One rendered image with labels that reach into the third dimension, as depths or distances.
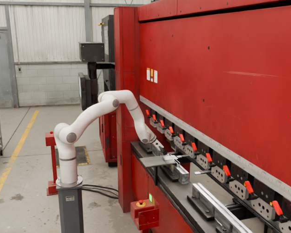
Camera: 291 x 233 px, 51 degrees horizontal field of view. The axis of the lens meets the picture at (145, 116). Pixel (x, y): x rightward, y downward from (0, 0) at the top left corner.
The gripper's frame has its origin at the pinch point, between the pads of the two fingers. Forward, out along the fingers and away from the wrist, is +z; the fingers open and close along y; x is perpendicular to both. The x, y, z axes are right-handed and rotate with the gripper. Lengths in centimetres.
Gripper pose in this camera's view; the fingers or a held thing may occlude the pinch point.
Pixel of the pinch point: (163, 151)
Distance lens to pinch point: 263.1
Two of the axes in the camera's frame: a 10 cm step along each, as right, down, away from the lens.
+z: 6.1, 6.9, 3.9
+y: -3.1, -2.4, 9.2
